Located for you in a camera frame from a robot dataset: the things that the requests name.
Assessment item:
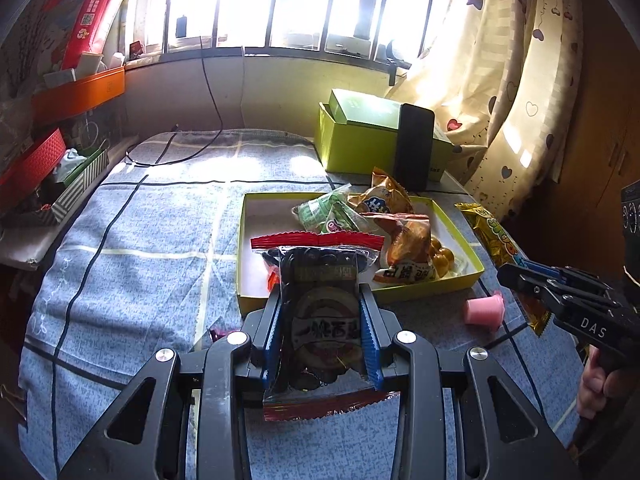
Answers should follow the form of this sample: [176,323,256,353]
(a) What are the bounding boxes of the striped storage box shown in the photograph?
[20,147,111,226]

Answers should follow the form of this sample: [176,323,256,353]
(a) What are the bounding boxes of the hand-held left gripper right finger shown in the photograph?
[357,284,583,480]

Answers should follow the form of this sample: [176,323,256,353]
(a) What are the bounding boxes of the yellow chip bag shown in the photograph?
[348,166,415,216]

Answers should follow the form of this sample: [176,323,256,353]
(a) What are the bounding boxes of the shallow green cardboard tray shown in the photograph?
[236,191,486,315]

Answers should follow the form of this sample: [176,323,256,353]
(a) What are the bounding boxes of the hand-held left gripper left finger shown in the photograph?
[57,287,283,480]

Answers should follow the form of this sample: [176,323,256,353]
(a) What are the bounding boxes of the heart print curtain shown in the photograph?
[385,0,583,221]

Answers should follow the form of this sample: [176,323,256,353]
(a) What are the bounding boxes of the person's right hand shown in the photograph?
[575,350,633,421]

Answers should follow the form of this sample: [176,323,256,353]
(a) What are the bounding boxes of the red white package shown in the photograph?
[60,0,133,71]

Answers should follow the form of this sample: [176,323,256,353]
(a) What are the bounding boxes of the pink jelly cup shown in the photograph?
[462,291,503,328]

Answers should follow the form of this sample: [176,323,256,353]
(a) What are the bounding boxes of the yellow candy packet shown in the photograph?
[454,201,553,337]

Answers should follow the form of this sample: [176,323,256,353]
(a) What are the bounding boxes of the green snack packet pink label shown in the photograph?
[320,205,386,237]

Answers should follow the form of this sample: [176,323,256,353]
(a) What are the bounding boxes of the dark snack packet red edges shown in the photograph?
[250,230,406,423]

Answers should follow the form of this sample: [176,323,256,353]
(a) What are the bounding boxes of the window with metal bars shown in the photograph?
[125,0,471,68]

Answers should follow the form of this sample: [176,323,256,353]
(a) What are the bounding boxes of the black box with knobs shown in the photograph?
[620,179,640,241]

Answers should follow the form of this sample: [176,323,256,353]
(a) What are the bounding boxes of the red woven basket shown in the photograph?
[0,127,67,196]

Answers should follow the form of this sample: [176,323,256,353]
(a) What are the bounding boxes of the orange storage box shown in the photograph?
[31,66,126,121]

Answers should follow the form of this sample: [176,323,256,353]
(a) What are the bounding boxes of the golden balls packet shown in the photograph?
[430,235,458,278]

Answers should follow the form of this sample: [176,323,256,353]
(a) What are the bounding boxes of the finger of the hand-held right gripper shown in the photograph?
[530,259,623,301]
[496,262,608,313]

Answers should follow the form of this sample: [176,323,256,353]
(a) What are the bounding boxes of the wooden wardrobe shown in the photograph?
[520,0,640,281]

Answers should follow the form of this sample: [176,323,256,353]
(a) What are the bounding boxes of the black cable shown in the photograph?
[124,35,224,167]

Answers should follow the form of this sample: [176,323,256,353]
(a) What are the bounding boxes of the lime green cardboard box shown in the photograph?
[314,88,456,183]

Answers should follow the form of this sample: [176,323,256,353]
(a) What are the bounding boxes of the small white box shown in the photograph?
[75,52,106,78]

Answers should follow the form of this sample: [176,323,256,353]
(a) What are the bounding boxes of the green clear snack packet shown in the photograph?
[292,184,361,233]

